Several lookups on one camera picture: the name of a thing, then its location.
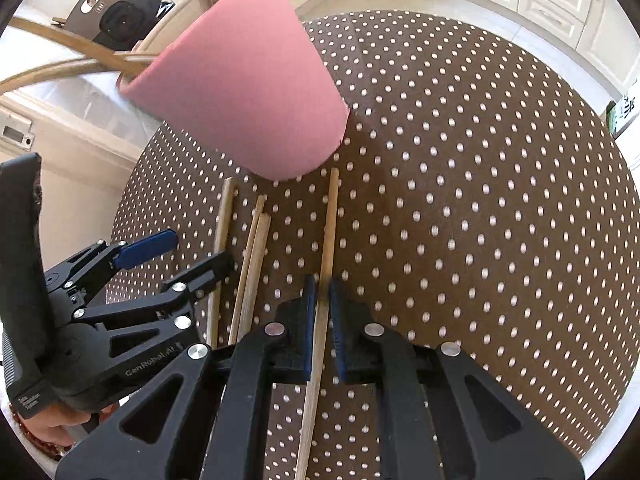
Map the door strike plate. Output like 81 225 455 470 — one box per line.
0 108 35 152

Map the person's left hand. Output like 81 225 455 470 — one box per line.
15 402 94 448

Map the brown polka dot tablecloth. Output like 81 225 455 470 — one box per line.
106 11 639 456

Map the pink ceramic cup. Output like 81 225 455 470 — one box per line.
120 0 348 181

